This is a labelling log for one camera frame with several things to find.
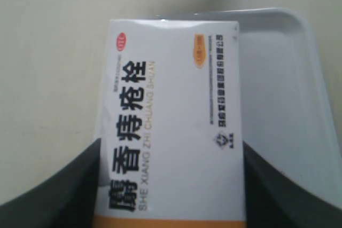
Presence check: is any white plastic tray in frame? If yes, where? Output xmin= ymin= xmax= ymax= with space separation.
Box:
xmin=153 ymin=7 xmax=342 ymax=209

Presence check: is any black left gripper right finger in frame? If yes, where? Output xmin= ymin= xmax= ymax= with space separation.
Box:
xmin=243 ymin=143 xmax=341 ymax=227

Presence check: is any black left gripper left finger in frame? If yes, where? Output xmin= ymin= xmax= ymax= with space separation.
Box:
xmin=1 ymin=138 xmax=101 ymax=227

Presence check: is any white red medicine box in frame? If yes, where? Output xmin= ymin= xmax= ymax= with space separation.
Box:
xmin=93 ymin=19 xmax=246 ymax=227

